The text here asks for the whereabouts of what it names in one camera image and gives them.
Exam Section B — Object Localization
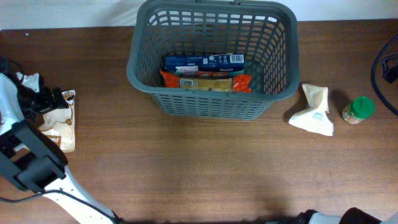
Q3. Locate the grey plastic basket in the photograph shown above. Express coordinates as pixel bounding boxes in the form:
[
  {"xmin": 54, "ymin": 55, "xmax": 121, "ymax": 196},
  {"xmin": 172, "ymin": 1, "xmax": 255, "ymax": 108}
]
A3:
[{"xmin": 127, "ymin": 1, "xmax": 300, "ymax": 120}]

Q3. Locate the blue foil box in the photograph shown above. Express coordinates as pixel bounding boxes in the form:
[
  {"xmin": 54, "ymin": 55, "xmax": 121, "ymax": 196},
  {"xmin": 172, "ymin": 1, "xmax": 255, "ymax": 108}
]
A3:
[{"xmin": 162, "ymin": 54, "xmax": 246, "ymax": 76}]

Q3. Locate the orange pasta packet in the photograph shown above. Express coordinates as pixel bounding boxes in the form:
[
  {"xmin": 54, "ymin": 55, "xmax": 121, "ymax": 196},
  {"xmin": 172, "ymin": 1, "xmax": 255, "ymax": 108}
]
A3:
[{"xmin": 160, "ymin": 71, "xmax": 252, "ymax": 93}]

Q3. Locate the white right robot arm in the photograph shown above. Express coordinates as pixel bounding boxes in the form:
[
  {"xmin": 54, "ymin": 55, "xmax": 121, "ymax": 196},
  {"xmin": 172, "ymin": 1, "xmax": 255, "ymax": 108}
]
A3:
[{"xmin": 289, "ymin": 83, "xmax": 382, "ymax": 224}]

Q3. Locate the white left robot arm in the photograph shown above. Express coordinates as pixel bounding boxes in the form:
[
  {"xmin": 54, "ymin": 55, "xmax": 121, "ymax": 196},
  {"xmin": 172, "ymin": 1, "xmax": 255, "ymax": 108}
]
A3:
[{"xmin": 1, "ymin": 58, "xmax": 123, "ymax": 223}]

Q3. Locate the brown white rice bag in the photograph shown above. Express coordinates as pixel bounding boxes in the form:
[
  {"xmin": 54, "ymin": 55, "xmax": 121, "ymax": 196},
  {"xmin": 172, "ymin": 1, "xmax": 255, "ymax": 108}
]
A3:
[{"xmin": 39, "ymin": 90, "xmax": 76, "ymax": 152}]

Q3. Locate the green lid jar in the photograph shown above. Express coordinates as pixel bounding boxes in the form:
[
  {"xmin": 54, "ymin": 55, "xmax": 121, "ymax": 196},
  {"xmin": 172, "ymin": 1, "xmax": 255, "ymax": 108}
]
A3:
[{"xmin": 341, "ymin": 96, "xmax": 375, "ymax": 124}]

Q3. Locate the cream paper bag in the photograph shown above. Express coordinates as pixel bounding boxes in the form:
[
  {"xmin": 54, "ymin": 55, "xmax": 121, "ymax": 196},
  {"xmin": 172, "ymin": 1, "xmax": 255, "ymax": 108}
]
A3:
[{"xmin": 289, "ymin": 83, "xmax": 334, "ymax": 136}]

